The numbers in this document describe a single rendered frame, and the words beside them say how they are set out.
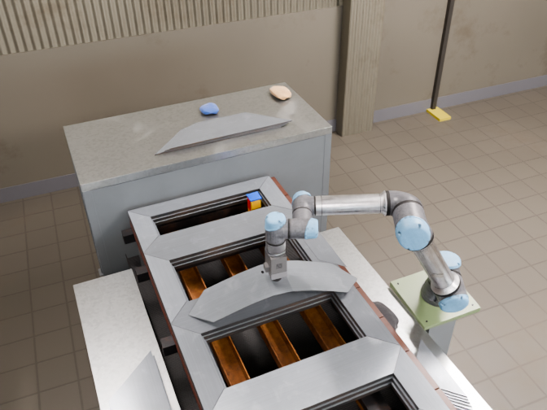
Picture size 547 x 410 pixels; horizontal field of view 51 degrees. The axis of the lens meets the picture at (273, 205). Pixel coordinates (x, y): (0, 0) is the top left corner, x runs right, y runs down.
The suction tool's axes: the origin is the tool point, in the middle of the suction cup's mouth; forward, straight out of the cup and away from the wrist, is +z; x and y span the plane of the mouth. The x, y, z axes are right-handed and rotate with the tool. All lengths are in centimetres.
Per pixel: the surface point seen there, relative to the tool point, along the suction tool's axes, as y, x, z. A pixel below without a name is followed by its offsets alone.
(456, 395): 55, 51, 24
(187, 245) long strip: -41, -28, 8
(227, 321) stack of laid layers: 7.6, -22.2, 8.3
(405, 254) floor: -89, 117, 95
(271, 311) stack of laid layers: 7.1, -4.4, 9.0
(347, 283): 4.0, 29.4, 7.5
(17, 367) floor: -73, -124, 94
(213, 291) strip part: -6.1, -24.2, 4.5
